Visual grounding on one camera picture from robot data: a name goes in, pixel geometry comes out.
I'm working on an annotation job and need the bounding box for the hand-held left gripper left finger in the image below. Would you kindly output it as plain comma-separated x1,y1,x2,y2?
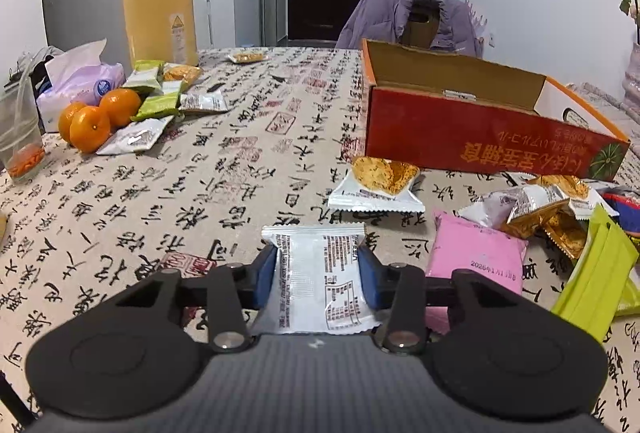
114,245,279,354

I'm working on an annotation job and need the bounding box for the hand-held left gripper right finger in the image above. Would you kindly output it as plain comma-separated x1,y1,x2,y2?
357,244,527,357

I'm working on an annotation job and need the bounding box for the white crisp snack packet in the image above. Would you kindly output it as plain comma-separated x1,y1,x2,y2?
527,174,621,220
327,156,426,214

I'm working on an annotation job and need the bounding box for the pink snack packet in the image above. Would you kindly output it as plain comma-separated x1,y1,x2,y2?
424,210,530,334

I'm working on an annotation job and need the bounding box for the red orange cardboard box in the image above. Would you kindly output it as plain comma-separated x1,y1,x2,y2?
361,39,631,184

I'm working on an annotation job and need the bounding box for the lime green snack packet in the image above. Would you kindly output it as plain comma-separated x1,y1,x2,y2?
551,203,640,344

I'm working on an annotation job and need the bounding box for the red blue snack packet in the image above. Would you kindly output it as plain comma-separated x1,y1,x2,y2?
600,192,640,236

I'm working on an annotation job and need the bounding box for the white purple snack packet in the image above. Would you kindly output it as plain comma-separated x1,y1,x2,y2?
457,190,526,231

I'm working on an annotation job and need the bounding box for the gold snack packet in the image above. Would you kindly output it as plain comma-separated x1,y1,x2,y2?
542,210,593,261
506,185,571,239

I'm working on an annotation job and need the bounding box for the clear crisp snack packet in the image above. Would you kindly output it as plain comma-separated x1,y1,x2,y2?
162,63,203,84

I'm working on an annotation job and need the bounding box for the orange mandarin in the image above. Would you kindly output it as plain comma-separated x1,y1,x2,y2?
58,101,88,141
69,105,112,154
99,88,143,128

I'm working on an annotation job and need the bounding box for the wooden chair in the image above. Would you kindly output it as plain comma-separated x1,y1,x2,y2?
402,3,441,50

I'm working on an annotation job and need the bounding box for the purple padded jacket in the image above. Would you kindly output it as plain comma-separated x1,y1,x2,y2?
336,0,485,60

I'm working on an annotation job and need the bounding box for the purple tissue pack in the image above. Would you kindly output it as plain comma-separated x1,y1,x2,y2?
36,39,126,134

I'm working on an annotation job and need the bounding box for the clear plastic cup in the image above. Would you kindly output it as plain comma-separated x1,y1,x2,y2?
0,83,47,184

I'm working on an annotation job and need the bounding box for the purple patterned cloth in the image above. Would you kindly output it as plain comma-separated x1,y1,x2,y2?
565,82,640,138

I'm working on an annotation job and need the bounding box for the dark blue bag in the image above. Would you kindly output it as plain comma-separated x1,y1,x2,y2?
27,58,56,98

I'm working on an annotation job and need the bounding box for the pink vase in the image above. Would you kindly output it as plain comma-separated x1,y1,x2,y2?
621,42,640,114

